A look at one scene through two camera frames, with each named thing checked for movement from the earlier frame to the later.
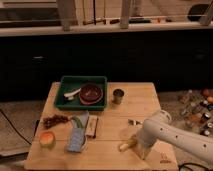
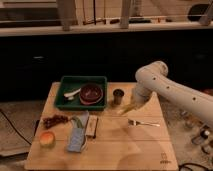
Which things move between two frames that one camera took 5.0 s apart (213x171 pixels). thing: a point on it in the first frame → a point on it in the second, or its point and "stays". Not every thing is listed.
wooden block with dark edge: [91, 126] stays
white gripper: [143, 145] → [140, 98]
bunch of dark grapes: [49, 121] stays
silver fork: [134, 122] stays
